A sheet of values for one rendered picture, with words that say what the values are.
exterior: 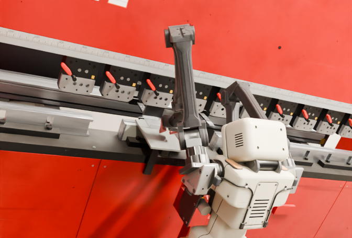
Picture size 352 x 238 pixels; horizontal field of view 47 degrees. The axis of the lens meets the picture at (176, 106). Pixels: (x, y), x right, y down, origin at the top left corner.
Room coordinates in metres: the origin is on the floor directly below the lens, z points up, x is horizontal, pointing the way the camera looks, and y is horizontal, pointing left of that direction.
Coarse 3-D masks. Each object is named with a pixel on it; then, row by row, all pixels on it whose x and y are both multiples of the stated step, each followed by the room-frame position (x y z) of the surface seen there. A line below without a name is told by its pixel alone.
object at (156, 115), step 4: (144, 108) 1.91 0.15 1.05; (148, 108) 1.90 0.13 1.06; (152, 108) 1.91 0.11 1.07; (156, 108) 1.92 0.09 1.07; (160, 108) 1.93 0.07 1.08; (164, 108) 1.94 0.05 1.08; (144, 112) 1.89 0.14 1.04; (148, 112) 1.90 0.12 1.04; (152, 112) 1.91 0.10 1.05; (156, 112) 1.92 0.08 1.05; (160, 112) 1.93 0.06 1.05; (144, 116) 1.90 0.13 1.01; (148, 116) 1.91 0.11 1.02; (152, 116) 1.91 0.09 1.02; (156, 116) 1.92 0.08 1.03; (160, 116) 1.94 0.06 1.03
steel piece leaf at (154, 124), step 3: (147, 120) 1.89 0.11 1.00; (150, 120) 1.91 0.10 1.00; (153, 120) 1.92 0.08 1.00; (156, 120) 1.93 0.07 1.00; (147, 123) 1.86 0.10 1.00; (150, 123) 1.87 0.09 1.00; (153, 123) 1.88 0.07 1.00; (156, 123) 1.89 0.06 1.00; (159, 123) 1.91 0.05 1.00; (150, 126) 1.82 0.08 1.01; (153, 126) 1.83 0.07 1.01; (156, 126) 1.84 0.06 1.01; (159, 126) 1.85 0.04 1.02
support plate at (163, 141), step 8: (136, 120) 1.85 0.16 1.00; (144, 120) 1.88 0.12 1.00; (144, 128) 1.79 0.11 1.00; (144, 136) 1.72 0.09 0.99; (152, 136) 1.74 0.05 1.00; (160, 136) 1.78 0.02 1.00; (168, 136) 1.81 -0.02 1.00; (152, 144) 1.66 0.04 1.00; (160, 144) 1.69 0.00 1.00; (168, 144) 1.72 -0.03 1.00; (176, 144) 1.75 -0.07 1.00
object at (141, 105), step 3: (135, 93) 2.11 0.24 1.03; (135, 96) 2.07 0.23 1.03; (132, 99) 2.06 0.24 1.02; (135, 99) 2.07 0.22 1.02; (138, 99) 2.08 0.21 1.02; (129, 102) 2.05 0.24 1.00; (132, 102) 2.06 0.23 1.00; (135, 102) 2.07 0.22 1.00; (138, 102) 2.08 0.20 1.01; (138, 105) 2.04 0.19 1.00; (141, 105) 2.05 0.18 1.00; (144, 105) 2.10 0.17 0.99; (141, 108) 2.01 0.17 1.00; (141, 111) 1.99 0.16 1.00
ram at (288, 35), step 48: (0, 0) 1.50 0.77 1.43; (48, 0) 1.58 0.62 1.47; (144, 0) 1.77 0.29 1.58; (192, 0) 1.88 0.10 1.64; (240, 0) 1.99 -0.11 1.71; (288, 0) 2.12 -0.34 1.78; (336, 0) 2.26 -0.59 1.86; (48, 48) 1.60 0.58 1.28; (144, 48) 1.80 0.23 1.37; (192, 48) 1.92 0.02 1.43; (240, 48) 2.05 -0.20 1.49; (288, 48) 2.19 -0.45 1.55; (336, 48) 2.34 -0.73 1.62; (288, 96) 2.26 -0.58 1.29; (336, 96) 2.43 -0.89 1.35
